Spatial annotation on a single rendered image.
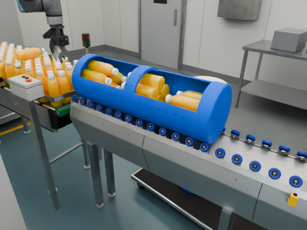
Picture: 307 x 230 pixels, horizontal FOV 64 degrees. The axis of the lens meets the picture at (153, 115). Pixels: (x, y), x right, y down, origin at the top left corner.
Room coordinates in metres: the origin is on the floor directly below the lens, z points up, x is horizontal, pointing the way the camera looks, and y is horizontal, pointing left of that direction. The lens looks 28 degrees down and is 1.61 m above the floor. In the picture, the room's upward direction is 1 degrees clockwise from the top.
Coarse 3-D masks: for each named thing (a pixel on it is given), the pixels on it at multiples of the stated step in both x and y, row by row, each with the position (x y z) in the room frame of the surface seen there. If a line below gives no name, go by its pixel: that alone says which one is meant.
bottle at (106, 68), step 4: (92, 60) 1.46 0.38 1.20; (88, 64) 1.45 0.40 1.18; (92, 64) 1.43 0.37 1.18; (96, 64) 1.41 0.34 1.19; (100, 64) 1.40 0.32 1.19; (104, 64) 1.39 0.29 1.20; (108, 64) 1.39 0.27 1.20; (88, 68) 1.44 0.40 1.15; (92, 68) 1.42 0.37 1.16; (96, 68) 1.40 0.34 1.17; (100, 68) 1.38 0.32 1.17; (104, 68) 1.37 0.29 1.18; (108, 68) 1.36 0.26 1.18; (112, 68) 1.36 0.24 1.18; (100, 72) 1.39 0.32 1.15; (104, 72) 1.37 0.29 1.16; (108, 72) 1.36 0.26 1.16
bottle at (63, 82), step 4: (60, 76) 1.48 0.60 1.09; (64, 76) 1.50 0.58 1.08; (60, 80) 1.47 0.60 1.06; (64, 80) 1.48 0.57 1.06; (68, 80) 1.51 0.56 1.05; (60, 84) 1.47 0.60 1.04; (64, 84) 1.47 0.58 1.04; (68, 84) 1.49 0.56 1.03; (60, 88) 1.47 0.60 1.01; (64, 88) 1.47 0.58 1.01; (68, 88) 1.49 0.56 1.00; (64, 92) 1.47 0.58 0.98; (64, 100) 1.46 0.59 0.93; (68, 100) 1.47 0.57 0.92
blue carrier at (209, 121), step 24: (120, 72) 1.51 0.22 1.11; (144, 72) 1.18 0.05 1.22; (168, 72) 1.24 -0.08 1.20; (96, 96) 1.25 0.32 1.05; (120, 96) 1.14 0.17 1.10; (144, 96) 1.07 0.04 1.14; (216, 96) 0.92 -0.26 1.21; (168, 120) 0.98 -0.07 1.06; (192, 120) 0.91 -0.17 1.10; (216, 120) 0.94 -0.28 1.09
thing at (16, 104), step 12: (0, 96) 1.76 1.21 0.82; (12, 96) 1.64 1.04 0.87; (12, 108) 1.67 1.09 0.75; (24, 108) 1.56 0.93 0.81; (36, 108) 1.47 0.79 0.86; (48, 108) 1.40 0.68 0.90; (24, 120) 2.48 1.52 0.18; (48, 120) 1.40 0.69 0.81; (60, 120) 1.59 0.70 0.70; (24, 132) 2.48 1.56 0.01; (84, 144) 1.86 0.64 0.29; (60, 156) 1.66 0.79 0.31; (84, 156) 1.87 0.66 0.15; (48, 192) 1.53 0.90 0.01
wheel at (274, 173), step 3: (273, 168) 0.75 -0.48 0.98; (276, 168) 0.74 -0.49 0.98; (270, 171) 0.74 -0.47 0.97; (273, 171) 0.74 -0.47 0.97; (276, 171) 0.74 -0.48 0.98; (279, 171) 0.73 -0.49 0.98; (270, 174) 0.74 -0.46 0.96; (273, 174) 0.73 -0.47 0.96; (276, 174) 0.73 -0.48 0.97; (279, 174) 0.73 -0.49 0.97; (270, 177) 0.73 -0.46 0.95; (273, 177) 0.73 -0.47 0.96; (276, 177) 0.72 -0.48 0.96; (279, 177) 0.72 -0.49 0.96
